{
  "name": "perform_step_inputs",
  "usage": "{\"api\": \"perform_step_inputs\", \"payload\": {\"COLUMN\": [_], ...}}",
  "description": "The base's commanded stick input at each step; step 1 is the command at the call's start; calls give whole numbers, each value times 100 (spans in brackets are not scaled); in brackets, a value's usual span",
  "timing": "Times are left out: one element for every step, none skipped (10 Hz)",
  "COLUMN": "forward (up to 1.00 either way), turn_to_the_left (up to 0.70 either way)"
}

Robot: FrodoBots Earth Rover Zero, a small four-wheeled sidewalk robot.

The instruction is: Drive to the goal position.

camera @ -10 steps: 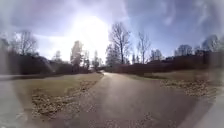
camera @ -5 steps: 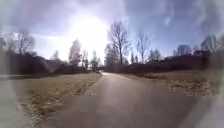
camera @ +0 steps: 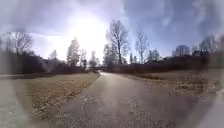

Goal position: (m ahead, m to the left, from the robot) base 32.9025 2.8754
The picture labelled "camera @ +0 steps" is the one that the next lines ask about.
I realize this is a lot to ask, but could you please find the group of dark pine trees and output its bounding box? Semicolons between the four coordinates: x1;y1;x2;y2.
102;43;118;66

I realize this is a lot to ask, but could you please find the large bare tree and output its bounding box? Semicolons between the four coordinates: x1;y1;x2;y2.
105;19;131;65

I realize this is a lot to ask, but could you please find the group of distant trees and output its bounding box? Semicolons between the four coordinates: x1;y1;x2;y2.
79;49;101;70

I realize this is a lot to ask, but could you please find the slim bare tree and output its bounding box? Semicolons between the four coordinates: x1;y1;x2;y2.
134;30;151;64

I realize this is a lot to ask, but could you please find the grey asphalt path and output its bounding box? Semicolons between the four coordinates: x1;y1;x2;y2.
31;70;214;128

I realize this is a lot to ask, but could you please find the tall conifer tree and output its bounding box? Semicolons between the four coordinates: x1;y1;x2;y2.
65;36;81;68

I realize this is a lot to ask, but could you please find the long dark hedge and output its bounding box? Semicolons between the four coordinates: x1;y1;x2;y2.
99;54;224;74

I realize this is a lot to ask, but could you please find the leaf-strewn grass field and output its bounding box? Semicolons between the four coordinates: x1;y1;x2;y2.
0;72;101;128

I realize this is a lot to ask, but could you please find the grass verge with dead leaves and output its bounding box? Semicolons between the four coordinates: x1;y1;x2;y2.
116;68;224;101

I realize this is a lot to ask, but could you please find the building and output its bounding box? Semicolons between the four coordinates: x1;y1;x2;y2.
191;49;211;58

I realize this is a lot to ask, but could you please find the dark hedge bank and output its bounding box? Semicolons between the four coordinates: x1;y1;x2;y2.
0;51;89;76

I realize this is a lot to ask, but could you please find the bare tree with wide crown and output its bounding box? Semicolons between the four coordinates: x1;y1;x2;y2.
3;31;34;56

